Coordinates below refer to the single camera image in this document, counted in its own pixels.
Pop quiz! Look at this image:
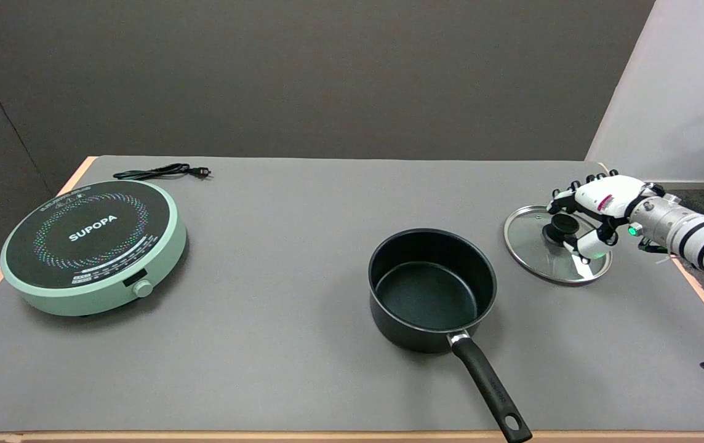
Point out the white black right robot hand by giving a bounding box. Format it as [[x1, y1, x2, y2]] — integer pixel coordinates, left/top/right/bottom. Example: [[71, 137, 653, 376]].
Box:
[[546, 169, 666, 261]]

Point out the green round induction cooker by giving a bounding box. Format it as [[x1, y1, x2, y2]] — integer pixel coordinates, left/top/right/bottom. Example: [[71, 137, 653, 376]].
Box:
[[0, 180, 188, 317]]

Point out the black power cord with plug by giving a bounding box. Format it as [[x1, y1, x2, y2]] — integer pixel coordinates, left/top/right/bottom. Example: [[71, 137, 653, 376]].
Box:
[[113, 163, 212, 181]]

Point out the black saucepan with long handle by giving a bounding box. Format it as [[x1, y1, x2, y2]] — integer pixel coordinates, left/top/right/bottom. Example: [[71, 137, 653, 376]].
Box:
[[368, 228, 533, 443]]

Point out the glass pot lid black knob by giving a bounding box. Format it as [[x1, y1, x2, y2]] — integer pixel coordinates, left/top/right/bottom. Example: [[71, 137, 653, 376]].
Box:
[[503, 205, 613, 285]]

